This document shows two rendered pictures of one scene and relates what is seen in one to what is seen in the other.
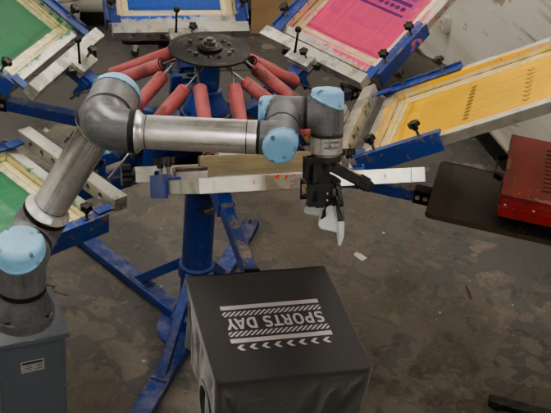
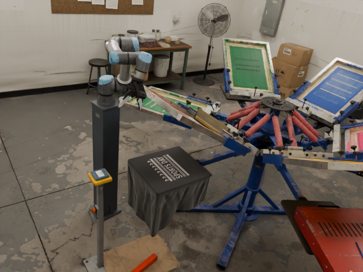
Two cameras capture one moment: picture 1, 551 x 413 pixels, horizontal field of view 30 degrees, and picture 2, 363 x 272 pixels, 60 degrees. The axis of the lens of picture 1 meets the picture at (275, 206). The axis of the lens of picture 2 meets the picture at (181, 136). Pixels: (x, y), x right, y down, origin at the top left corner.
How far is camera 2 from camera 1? 2.56 m
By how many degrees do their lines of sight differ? 57
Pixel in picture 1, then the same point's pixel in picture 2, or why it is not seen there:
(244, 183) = not seen: hidden behind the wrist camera
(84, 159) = not seen: hidden behind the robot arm
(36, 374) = (98, 118)
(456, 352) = not seen: outside the picture
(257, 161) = (211, 120)
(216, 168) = (200, 114)
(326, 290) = (196, 176)
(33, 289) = (101, 91)
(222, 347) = (146, 157)
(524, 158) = (344, 213)
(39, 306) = (102, 98)
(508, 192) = (302, 209)
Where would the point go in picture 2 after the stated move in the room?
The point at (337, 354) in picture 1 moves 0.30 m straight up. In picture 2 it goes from (159, 183) to (163, 147)
